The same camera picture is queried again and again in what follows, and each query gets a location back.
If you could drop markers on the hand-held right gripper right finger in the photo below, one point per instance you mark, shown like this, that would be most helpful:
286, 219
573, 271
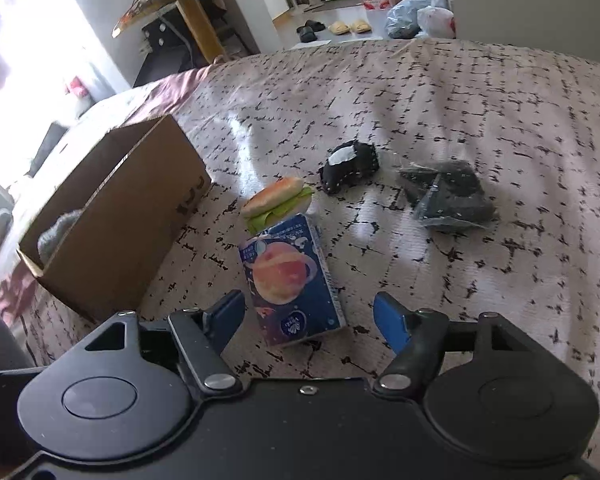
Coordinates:
387, 317

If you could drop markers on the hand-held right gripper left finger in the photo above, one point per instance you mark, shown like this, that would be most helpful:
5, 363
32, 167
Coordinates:
227, 312

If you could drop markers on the blue tissue pack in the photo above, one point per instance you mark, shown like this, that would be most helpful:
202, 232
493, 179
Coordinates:
285, 280

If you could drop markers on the hamburger plush toy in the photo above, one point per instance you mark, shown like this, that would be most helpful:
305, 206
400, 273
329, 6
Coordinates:
277, 195

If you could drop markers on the brown cardboard box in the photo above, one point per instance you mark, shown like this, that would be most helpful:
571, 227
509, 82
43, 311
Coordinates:
130, 220

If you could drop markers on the black cloth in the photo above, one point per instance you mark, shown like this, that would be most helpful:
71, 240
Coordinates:
450, 195

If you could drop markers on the black white plush toy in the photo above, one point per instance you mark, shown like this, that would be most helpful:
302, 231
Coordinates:
350, 170

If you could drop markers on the grey fluffy cloth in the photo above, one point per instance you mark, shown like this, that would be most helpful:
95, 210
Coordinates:
57, 237

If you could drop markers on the black dashed pattern blanket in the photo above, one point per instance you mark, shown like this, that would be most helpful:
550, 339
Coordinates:
480, 110

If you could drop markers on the person's grey clothing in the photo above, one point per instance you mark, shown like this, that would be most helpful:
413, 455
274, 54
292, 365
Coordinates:
0, 340

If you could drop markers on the red white item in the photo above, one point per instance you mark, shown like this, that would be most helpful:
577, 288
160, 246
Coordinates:
77, 86

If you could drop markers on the black box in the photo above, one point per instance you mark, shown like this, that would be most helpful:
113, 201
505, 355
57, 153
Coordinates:
157, 32

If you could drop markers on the black slipper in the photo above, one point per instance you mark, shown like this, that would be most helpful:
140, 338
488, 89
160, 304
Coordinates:
307, 35
315, 26

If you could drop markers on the beige slipper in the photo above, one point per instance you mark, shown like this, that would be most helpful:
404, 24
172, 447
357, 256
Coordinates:
339, 27
360, 25

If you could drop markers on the white plastic bag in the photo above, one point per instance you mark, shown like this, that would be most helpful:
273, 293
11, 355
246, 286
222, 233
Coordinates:
436, 22

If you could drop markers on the oval yellow-edged table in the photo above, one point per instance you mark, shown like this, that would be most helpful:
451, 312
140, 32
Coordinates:
195, 15

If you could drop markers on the blue-grey plastic bag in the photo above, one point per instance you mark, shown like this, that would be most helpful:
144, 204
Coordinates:
405, 17

